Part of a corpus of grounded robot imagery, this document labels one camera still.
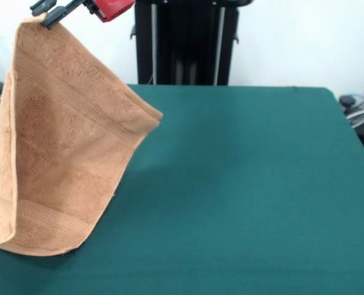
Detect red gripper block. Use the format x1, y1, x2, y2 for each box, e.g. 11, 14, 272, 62
29, 0, 136, 31

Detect orange terry towel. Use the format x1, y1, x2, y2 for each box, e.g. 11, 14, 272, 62
0, 18, 164, 258

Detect dark green table cloth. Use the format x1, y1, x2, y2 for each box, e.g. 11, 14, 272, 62
0, 83, 364, 295

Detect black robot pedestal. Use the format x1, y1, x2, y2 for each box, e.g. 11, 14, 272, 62
129, 0, 253, 86

